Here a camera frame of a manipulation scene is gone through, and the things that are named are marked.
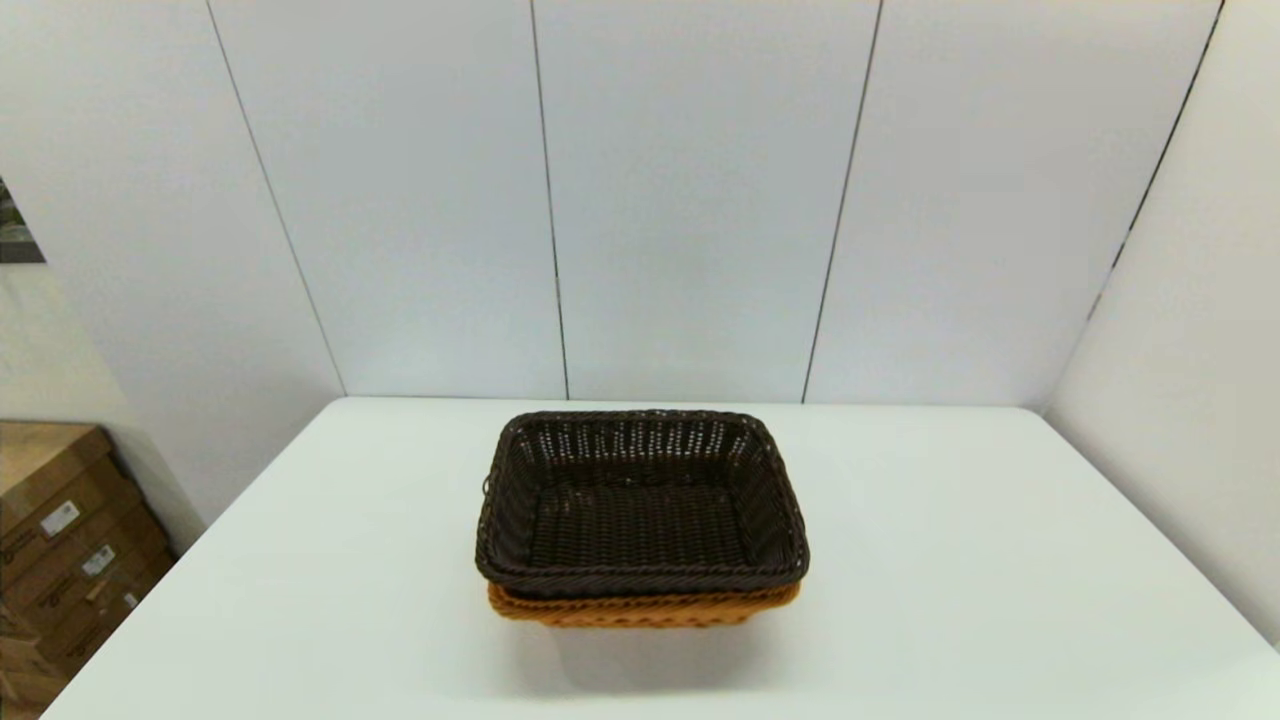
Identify brown labelled cardboard box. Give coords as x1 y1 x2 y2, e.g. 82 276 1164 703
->
0 560 179 681
0 505 171 611
0 420 146 561

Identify orange wicker basket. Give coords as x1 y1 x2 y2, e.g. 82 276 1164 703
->
486 582 803 630

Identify dark brown wicker basket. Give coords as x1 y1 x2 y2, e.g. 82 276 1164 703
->
474 409 811 601

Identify small brown cardboard box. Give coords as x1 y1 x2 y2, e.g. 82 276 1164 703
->
0 610 71 716

